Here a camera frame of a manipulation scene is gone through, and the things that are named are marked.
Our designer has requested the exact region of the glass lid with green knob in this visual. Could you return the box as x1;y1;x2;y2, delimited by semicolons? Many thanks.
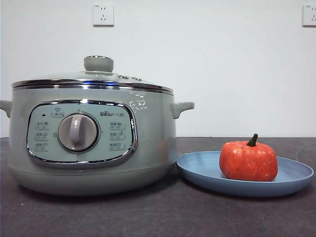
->
11;55;172;93

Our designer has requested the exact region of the orange toy pumpkin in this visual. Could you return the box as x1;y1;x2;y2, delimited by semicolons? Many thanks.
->
219;133;279;182

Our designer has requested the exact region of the pale green electric steamer pot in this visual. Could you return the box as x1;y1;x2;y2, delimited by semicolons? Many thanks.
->
0;85;195;198

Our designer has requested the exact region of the light blue round plate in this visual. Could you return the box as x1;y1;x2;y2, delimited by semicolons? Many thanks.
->
176;151;315;198

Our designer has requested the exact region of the grey steamer dial knob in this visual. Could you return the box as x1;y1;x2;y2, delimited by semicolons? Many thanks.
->
57;113;99;152

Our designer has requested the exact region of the white wall socket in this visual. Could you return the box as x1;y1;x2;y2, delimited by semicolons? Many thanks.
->
92;3;115;27
302;4;316;27

